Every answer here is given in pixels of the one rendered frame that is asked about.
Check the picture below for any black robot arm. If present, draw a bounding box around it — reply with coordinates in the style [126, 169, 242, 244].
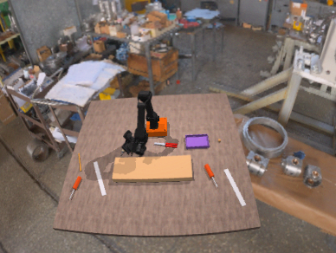
[127, 91, 159, 155]

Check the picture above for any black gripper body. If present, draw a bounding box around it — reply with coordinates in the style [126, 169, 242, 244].
[123, 130, 135, 141]

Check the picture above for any orange-handled awl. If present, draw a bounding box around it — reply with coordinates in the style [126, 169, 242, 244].
[71, 177, 82, 196]
[204, 165, 214, 178]

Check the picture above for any white flat strip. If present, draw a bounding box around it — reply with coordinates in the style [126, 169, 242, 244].
[94, 161, 106, 196]
[224, 169, 246, 207]

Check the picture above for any tan flat panel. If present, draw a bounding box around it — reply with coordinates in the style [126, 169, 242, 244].
[113, 156, 192, 183]

